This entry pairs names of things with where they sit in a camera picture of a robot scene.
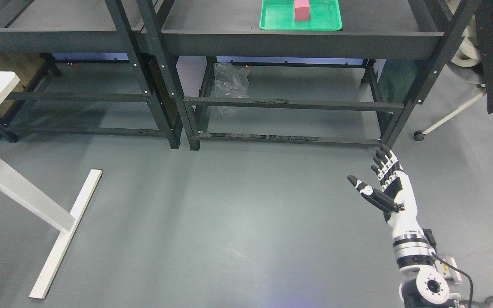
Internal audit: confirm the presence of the black metal shelf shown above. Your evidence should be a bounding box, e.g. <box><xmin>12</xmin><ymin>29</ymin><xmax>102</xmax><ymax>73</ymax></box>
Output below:
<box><xmin>0</xmin><ymin>0</ymin><xmax>183</xmax><ymax>149</ymax></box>
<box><xmin>137</xmin><ymin>0</ymin><xmax>481</xmax><ymax>151</ymax></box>

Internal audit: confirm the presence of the white office chair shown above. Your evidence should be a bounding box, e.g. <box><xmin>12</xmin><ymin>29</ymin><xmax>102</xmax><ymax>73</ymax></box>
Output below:
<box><xmin>414</xmin><ymin>26</ymin><xmax>493</xmax><ymax>142</ymax></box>

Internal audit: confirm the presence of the black metal shelf right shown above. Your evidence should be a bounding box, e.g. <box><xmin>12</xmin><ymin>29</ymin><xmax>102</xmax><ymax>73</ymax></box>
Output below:
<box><xmin>137</xmin><ymin>0</ymin><xmax>481</xmax><ymax>151</ymax></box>

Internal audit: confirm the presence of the white table with leg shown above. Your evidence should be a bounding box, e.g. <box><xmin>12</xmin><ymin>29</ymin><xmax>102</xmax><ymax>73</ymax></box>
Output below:
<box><xmin>0</xmin><ymin>71</ymin><xmax>103</xmax><ymax>299</ymax></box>

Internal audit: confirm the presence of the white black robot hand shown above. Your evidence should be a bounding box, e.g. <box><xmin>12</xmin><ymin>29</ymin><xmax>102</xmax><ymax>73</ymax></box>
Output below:
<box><xmin>347</xmin><ymin>146</ymin><xmax>422</xmax><ymax>238</ymax></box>

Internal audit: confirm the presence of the green plastic tray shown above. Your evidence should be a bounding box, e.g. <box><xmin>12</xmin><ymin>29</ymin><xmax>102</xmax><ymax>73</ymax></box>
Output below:
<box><xmin>259</xmin><ymin>0</ymin><xmax>343</xmax><ymax>31</ymax></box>

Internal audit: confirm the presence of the pink foam block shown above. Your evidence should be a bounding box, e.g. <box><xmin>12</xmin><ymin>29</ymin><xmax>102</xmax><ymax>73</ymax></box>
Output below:
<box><xmin>293</xmin><ymin>0</ymin><xmax>311</xmax><ymax>22</ymax></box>

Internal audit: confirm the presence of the black metal shelf left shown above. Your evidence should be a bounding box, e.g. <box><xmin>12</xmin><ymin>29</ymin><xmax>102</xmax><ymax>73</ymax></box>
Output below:
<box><xmin>0</xmin><ymin>0</ymin><xmax>183</xmax><ymax>149</ymax></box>

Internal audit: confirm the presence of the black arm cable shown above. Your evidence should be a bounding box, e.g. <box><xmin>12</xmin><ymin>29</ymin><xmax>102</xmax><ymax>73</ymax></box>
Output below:
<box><xmin>433</xmin><ymin>253</ymin><xmax>493</xmax><ymax>308</ymax></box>

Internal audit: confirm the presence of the clear plastic bag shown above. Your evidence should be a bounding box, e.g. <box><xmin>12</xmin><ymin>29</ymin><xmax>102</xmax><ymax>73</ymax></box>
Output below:
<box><xmin>214</xmin><ymin>62</ymin><xmax>250</xmax><ymax>99</ymax></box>

